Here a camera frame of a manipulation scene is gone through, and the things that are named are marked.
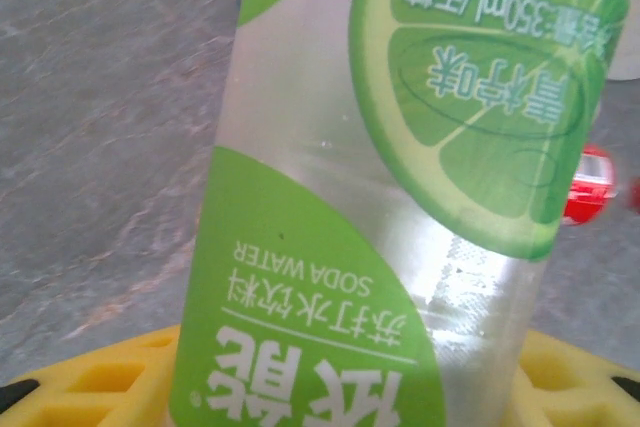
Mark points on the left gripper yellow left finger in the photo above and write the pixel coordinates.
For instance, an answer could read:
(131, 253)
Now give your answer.
(75, 387)

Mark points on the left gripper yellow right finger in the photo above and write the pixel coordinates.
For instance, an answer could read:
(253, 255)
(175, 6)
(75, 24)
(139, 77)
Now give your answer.
(590, 392)

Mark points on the green lime label soda bottle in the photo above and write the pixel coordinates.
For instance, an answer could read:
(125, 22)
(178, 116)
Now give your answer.
(325, 197)

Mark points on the cream plastic bin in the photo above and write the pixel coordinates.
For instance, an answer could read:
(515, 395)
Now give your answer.
(627, 37)

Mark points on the red label bottle red cap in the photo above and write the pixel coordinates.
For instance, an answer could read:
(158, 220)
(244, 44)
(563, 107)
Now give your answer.
(592, 187)

